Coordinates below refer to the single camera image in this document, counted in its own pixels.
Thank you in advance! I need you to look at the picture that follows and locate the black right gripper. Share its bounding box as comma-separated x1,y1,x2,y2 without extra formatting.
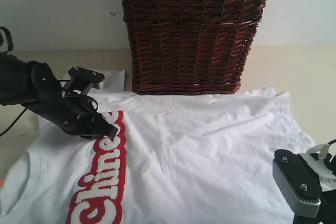
293,190,336,224

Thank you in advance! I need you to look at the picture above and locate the white t-shirt with red print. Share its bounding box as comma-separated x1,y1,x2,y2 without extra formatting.
1,79,316,223

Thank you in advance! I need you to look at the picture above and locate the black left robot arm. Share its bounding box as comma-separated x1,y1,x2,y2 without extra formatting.
1,27,118,140

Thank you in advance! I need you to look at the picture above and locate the black cable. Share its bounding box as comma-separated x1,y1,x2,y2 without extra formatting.
0,107,27,137

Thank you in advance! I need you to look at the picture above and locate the dark brown wicker basket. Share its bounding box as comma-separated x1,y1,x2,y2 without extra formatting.
122,0,267,95

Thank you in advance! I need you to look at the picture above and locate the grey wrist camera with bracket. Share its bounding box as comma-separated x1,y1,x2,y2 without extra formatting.
272,140,335,218

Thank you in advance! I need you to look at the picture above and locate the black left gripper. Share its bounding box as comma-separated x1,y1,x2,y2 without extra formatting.
26,63,118,140

